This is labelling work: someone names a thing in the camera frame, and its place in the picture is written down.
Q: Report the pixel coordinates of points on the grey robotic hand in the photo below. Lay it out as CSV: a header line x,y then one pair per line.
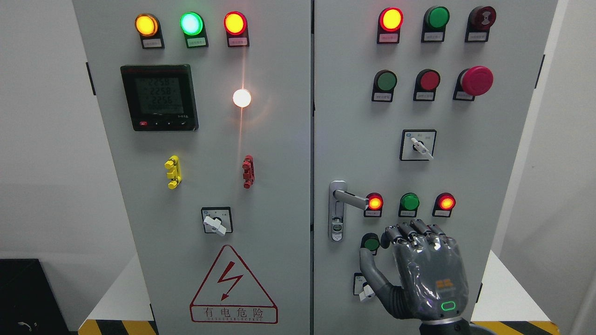
x,y
434,287

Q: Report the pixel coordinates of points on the silver door handle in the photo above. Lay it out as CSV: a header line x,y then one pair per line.
x,y
338,198

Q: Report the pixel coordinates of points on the grey right cabinet door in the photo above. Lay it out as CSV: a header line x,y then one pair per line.
x,y
419,109

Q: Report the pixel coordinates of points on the grey cabinet door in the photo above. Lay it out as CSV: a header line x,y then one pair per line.
x,y
419,109
271,220

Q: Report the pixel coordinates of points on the grey left cabinet door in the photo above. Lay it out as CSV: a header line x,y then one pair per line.
x,y
271,220

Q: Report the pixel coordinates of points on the green button lower left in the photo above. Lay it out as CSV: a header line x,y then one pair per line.
x,y
371,242

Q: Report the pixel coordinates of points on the green button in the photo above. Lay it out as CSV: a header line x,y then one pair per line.
x,y
371,242
434,24

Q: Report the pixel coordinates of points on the red lit lamp middle right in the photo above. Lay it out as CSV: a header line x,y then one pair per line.
x,y
443,206

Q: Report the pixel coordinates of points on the green lamp middle centre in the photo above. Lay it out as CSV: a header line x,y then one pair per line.
x,y
409,205

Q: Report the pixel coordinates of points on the red lit lamp middle left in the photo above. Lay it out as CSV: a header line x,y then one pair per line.
x,y
374,206

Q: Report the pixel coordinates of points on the red button second row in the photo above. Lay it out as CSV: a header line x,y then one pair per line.
x,y
426,84

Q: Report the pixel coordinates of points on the red emergency stop button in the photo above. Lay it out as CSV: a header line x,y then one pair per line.
x,y
473,82

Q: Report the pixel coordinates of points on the green button second row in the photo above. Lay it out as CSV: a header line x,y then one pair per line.
x,y
384,84

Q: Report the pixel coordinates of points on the red electric hazard sign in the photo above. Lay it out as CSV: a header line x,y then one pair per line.
x,y
231,293

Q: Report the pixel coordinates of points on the red terminal connector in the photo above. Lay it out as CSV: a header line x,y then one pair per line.
x,y
248,171

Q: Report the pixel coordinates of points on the green button right top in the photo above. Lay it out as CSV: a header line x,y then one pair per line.
x,y
434,24

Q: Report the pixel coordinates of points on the red lit lamp right top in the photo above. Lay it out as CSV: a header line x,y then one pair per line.
x,y
389,24

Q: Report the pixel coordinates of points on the white lit indicator lamp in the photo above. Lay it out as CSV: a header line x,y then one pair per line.
x,y
242,98

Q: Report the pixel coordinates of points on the dark red buzzer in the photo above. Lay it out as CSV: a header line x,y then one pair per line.
x,y
480,20

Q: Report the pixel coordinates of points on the yellow terminal connector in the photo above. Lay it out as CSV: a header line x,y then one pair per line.
x,y
173,172

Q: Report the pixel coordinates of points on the red lit indicator lamp left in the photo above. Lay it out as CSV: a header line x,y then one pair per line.
x,y
236,27

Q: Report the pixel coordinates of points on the black digital power meter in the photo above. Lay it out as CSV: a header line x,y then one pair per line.
x,y
160,97

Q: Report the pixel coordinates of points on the green lit indicator lamp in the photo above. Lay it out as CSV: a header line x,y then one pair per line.
x,y
194,30

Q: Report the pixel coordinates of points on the yellow indicator lamp top left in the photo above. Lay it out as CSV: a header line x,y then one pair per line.
x,y
149,29

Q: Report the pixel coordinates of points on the black box lower left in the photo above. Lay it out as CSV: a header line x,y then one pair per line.
x,y
27,303

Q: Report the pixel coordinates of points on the white selector switch bottom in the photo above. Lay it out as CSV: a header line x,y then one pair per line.
x,y
361,288

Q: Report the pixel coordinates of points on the white lever selector switch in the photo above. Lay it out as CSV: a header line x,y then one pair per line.
x,y
417,145

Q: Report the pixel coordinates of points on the left door selector switch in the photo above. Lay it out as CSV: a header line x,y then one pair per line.
x,y
217,220

